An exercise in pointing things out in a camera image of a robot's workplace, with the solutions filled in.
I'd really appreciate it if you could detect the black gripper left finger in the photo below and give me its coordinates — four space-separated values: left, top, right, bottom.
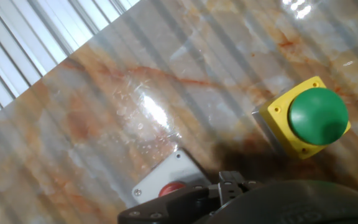
117 170 232 224

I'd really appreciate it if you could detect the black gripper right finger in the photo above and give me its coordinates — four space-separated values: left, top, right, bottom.
228 170 265 203

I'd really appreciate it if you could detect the grey black box red button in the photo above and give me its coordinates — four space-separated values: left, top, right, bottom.
131 148 213 205

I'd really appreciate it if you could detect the yellow box green button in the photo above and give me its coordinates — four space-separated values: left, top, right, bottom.
252 76 352 160

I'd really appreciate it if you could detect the marble pattern glossy mat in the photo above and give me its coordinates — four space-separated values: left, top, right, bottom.
0 0 358 224

